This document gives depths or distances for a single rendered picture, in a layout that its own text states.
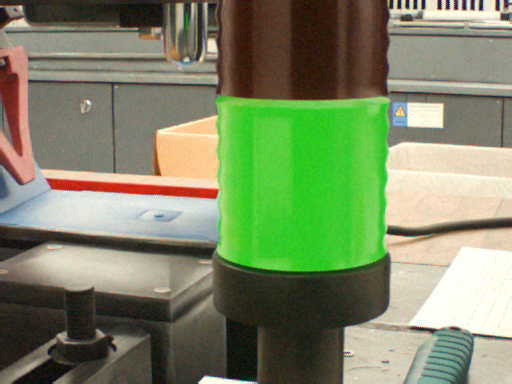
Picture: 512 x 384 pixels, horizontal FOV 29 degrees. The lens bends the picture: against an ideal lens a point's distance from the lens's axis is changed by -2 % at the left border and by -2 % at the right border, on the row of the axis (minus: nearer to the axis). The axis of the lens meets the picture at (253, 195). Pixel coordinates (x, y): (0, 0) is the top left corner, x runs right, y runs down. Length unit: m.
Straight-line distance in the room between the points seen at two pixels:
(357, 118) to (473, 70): 4.78
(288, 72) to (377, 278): 0.05
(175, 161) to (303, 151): 2.73
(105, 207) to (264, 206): 0.36
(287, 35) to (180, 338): 0.24
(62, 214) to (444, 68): 4.51
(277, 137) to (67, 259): 0.29
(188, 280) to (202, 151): 2.45
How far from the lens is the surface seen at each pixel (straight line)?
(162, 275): 0.44
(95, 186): 0.82
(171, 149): 2.93
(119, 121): 5.72
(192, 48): 0.44
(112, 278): 0.44
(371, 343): 0.61
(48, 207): 0.57
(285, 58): 0.20
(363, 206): 0.21
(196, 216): 0.53
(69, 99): 5.88
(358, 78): 0.20
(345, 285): 0.21
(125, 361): 0.38
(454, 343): 0.54
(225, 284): 0.21
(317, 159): 0.20
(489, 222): 0.92
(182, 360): 0.43
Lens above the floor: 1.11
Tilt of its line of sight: 11 degrees down
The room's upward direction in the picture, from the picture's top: straight up
